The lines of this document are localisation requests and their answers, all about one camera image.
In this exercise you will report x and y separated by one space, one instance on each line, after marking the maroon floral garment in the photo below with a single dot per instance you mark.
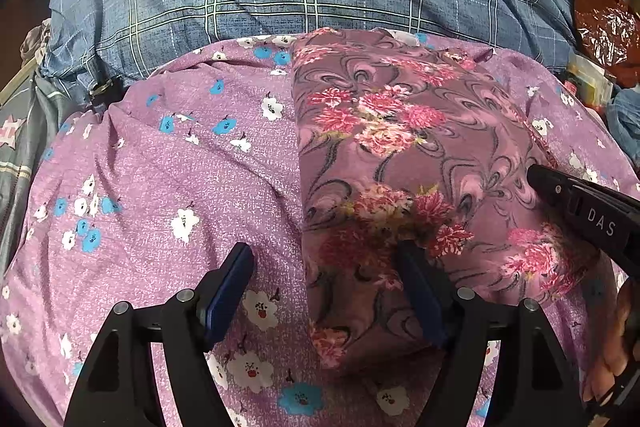
400 132

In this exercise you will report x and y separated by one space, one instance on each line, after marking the blue denim cloth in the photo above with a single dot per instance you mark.
625 117

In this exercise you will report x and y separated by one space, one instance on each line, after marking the pale crumpled cloth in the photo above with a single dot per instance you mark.
35 42

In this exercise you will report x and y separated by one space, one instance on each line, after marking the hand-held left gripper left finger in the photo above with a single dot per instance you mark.
232 288

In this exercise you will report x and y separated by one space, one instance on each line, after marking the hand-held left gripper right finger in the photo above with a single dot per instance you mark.
426 304

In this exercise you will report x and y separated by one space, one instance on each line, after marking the person's right hand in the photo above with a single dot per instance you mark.
625 332

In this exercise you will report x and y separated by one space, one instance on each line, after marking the red plastic packet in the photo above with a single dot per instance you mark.
605 22

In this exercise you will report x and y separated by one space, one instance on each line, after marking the purple flowered bedsheet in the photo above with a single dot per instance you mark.
150 157

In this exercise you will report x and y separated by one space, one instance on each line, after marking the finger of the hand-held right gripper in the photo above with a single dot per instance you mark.
552 193

